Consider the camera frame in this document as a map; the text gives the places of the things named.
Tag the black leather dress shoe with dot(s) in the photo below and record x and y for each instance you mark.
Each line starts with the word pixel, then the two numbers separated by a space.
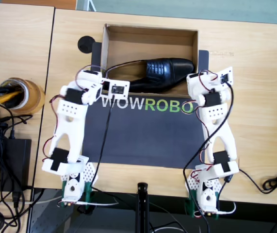
pixel 167 70

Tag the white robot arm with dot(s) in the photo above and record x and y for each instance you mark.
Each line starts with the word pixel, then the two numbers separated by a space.
pixel 222 136
pixel 68 131

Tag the open cardboard box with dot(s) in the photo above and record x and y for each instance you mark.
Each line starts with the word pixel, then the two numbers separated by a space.
pixel 150 46

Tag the tan packing tape roll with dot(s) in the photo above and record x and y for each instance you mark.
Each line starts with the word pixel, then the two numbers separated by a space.
pixel 35 97

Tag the white metal leg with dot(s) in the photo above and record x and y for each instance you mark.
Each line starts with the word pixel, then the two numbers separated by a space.
pixel 91 4

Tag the dark mat with WOWROBO print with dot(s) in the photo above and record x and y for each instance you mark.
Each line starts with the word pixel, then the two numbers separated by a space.
pixel 140 138

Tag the brown wooden furniture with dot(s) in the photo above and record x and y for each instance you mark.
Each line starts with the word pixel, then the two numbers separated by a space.
pixel 43 3

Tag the black power adapter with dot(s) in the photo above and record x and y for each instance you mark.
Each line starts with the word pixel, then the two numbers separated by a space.
pixel 19 157

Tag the green table clamp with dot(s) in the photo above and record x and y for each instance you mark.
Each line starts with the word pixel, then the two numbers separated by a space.
pixel 89 194
pixel 191 206

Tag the black perforated metal panel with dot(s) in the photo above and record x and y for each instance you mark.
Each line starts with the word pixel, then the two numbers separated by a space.
pixel 48 221

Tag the gripper white camera mount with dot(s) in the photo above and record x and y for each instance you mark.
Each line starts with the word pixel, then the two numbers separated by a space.
pixel 225 77
pixel 118 88

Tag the white perforated base plate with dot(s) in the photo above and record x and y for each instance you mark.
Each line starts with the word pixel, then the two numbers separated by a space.
pixel 92 173
pixel 191 182

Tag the black camera stand pole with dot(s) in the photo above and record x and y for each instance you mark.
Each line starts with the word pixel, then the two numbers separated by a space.
pixel 142 206

